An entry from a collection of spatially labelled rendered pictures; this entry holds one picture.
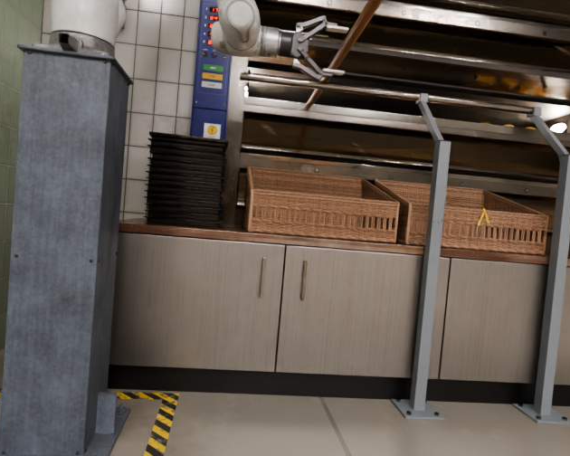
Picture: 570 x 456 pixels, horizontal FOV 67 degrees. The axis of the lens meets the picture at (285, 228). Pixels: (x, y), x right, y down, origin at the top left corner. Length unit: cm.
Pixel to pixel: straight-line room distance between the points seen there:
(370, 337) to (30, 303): 107
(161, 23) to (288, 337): 148
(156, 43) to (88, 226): 121
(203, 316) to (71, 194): 62
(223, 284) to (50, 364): 57
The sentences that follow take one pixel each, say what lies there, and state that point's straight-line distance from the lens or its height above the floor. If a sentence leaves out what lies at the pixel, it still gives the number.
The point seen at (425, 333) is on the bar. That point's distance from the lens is 162.
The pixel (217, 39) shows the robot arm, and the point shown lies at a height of 116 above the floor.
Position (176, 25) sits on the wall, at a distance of 220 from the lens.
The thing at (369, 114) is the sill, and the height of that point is 116.
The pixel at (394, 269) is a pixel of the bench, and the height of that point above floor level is 49.
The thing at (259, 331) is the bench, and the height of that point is 24.
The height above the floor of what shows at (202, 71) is 126.
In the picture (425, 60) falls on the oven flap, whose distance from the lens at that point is 216.
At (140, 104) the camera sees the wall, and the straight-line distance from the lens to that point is 212.
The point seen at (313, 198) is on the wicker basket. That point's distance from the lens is 155.
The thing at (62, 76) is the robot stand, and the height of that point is 94.
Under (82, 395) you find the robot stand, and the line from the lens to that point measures 126.
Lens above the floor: 66
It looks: 2 degrees down
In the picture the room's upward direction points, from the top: 5 degrees clockwise
